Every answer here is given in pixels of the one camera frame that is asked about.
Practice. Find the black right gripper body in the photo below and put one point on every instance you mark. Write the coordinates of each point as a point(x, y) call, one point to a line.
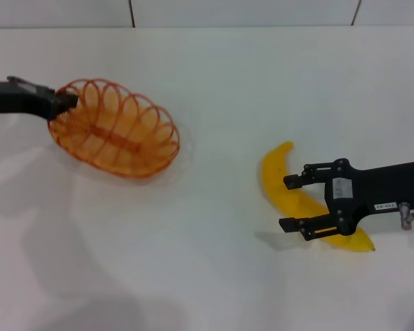
point(383, 186)

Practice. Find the yellow banana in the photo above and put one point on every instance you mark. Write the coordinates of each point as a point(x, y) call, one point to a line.
point(276, 188)

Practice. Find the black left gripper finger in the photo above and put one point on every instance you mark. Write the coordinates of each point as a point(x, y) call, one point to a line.
point(55, 111)
point(67, 99)

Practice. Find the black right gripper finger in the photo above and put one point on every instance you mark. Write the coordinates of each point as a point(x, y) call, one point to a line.
point(293, 181)
point(290, 224)

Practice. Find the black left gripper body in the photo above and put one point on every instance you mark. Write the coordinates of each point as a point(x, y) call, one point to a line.
point(17, 100)

